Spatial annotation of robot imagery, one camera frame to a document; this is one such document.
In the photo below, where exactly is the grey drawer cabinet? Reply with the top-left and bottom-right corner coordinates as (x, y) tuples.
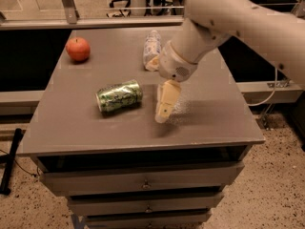
(16, 26), (267, 229)

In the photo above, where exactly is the white cable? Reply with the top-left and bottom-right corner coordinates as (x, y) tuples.
(247, 65), (279, 108)

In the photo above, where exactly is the clear plastic water bottle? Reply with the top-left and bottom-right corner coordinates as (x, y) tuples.
(143, 31), (161, 67)

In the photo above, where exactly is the red apple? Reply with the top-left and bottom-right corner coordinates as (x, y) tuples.
(66, 37), (91, 62)

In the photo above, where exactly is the bottom grey drawer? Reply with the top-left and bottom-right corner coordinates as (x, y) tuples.
(85, 210), (211, 229)

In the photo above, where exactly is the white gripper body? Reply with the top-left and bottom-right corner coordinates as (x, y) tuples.
(158, 41), (197, 82)

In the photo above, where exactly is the middle grey drawer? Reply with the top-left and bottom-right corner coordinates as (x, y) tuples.
(68, 192), (223, 216)

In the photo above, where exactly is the black stand leg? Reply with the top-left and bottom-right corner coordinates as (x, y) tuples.
(0, 128), (23, 196)

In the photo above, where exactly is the top grey drawer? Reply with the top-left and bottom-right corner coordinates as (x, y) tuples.
(41, 161), (244, 197)

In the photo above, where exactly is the grey drawer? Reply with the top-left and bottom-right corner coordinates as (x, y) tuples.
(85, 210), (211, 229)
(68, 192), (223, 216)
(41, 161), (244, 197)

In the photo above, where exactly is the grey metal railing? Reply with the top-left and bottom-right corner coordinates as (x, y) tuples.
(0, 0), (304, 30)

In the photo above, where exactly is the green soda can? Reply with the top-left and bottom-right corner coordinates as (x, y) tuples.
(95, 79), (143, 113)

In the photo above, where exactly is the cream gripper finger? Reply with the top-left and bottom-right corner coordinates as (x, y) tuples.
(145, 56), (159, 72)
(155, 80), (181, 123)

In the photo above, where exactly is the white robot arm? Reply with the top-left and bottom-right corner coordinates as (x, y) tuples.
(155, 0), (305, 123)

